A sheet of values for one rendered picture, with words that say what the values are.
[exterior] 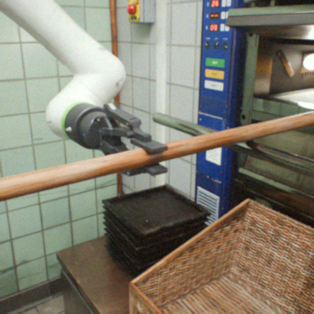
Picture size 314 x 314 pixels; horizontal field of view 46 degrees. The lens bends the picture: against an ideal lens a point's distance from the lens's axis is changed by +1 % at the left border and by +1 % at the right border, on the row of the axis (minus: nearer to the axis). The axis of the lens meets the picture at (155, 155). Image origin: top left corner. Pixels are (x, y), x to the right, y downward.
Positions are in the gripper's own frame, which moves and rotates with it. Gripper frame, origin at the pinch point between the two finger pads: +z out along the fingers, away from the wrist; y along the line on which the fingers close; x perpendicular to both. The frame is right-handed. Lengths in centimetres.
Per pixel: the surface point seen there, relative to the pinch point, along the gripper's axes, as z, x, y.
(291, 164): 11.1, -22.6, 3.0
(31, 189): 1.7, 19.7, 0.5
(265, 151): 5.4, -22.8, 2.2
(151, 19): -86, -57, -23
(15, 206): -121, -2, 61
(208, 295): -22, -36, 60
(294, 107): -16, -60, 1
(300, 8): -8, -46, -24
